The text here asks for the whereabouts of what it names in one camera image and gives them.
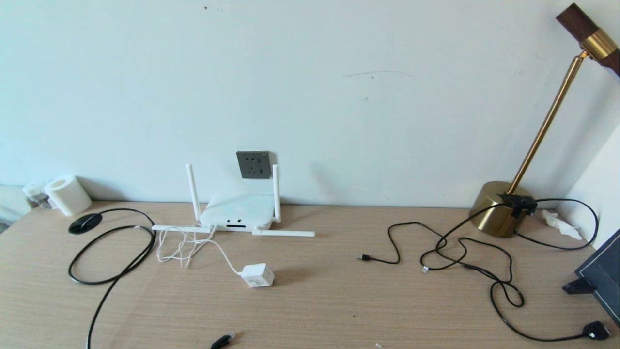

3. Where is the black power plug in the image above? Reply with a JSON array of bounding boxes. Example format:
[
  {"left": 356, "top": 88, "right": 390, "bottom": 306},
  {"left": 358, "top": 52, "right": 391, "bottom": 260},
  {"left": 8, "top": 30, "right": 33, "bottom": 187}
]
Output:
[{"left": 582, "top": 321, "right": 612, "bottom": 341}]

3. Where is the brass desk lamp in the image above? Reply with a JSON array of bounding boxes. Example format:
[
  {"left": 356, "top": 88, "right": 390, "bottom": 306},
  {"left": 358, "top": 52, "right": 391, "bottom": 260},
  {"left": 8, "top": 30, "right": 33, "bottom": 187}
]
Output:
[{"left": 468, "top": 2, "right": 620, "bottom": 238}]

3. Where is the grey wall power socket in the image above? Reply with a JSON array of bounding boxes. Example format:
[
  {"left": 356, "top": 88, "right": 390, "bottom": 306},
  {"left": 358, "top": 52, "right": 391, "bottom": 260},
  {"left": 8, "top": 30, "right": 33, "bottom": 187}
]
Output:
[{"left": 236, "top": 151, "right": 271, "bottom": 180}]

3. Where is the black oval desk grommet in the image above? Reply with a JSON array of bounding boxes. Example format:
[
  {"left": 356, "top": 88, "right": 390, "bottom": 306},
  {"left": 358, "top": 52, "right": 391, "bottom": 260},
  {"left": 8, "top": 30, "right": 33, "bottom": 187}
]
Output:
[{"left": 68, "top": 212, "right": 103, "bottom": 236}]

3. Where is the small clear plastic container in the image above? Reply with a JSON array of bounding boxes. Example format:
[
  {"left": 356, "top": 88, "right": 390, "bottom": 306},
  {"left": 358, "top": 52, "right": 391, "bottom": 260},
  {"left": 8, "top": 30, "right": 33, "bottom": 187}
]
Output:
[{"left": 22, "top": 182, "right": 51, "bottom": 210}]

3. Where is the white toilet paper roll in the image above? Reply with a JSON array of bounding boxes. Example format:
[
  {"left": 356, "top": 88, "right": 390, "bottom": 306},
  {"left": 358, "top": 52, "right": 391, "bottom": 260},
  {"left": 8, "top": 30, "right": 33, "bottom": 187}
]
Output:
[{"left": 44, "top": 174, "right": 93, "bottom": 216}]

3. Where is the white power adapter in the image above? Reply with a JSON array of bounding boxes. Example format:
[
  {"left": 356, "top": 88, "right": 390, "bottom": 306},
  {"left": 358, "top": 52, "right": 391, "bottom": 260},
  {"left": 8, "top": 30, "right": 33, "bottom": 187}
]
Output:
[{"left": 240, "top": 263, "right": 275, "bottom": 288}]

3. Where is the thin white adapter cable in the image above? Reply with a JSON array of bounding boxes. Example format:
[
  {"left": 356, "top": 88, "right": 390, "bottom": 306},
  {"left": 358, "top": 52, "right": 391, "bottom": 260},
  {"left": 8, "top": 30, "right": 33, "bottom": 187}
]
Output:
[{"left": 155, "top": 224, "right": 243, "bottom": 276}]

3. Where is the black inline cord switch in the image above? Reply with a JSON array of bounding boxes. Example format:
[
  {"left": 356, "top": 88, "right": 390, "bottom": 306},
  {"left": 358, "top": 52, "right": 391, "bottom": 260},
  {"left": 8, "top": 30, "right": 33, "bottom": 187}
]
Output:
[{"left": 499, "top": 193, "right": 538, "bottom": 218}]

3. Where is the crumpled white tissue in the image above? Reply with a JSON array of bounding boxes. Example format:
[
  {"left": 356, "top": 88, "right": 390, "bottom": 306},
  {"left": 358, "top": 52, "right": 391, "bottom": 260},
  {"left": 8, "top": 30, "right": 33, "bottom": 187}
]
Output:
[{"left": 541, "top": 209, "right": 583, "bottom": 240}]

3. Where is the black lamp power cord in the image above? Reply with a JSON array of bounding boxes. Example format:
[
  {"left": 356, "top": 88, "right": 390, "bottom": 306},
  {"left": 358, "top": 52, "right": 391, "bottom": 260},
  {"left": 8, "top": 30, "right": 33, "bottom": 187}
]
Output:
[{"left": 420, "top": 198, "right": 600, "bottom": 343}]

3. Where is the black ethernet cable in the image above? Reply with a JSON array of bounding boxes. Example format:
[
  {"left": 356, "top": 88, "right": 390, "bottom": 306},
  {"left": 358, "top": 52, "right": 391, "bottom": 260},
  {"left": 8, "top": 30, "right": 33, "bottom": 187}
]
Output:
[{"left": 68, "top": 207, "right": 236, "bottom": 349}]

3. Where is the white wifi router with antennas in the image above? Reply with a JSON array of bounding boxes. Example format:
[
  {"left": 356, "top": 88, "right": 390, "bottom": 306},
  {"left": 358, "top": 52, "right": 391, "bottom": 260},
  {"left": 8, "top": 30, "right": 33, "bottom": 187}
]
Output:
[{"left": 152, "top": 163, "right": 315, "bottom": 238}]

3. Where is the black usb charging cable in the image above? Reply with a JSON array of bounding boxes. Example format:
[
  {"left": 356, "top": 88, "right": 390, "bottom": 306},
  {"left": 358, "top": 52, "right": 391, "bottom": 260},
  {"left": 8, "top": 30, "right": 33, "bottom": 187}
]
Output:
[{"left": 357, "top": 222, "right": 526, "bottom": 308}]

